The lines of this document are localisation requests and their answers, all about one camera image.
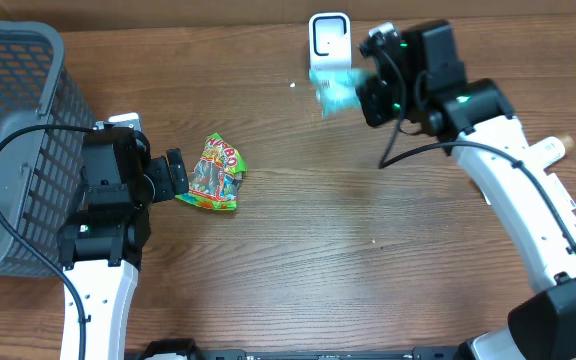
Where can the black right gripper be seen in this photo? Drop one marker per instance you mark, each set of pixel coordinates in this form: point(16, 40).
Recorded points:
point(374, 113)

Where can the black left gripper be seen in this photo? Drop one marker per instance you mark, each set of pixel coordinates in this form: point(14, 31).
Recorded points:
point(170, 174)

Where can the colourful Haribo candy bag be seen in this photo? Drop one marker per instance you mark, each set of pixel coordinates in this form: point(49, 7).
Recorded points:
point(217, 177)

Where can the teal tissue packet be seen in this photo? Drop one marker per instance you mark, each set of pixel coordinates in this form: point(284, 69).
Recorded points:
point(336, 89)

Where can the white tube with gold cap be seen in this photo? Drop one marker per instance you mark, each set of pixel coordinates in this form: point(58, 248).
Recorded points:
point(552, 149)

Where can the white Hansaplast plaster box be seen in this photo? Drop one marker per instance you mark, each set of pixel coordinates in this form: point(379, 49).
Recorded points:
point(563, 192)

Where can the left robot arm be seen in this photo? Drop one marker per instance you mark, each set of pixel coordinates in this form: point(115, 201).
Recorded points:
point(101, 243)

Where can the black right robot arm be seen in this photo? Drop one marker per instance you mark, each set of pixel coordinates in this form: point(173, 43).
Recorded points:
point(419, 77)

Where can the white barcode scanner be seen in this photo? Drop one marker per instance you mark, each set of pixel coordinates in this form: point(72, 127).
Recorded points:
point(330, 41)

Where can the grey plastic shopping basket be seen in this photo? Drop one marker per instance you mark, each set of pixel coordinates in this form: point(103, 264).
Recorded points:
point(39, 171)

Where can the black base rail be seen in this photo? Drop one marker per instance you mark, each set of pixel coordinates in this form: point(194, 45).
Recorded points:
point(188, 349)

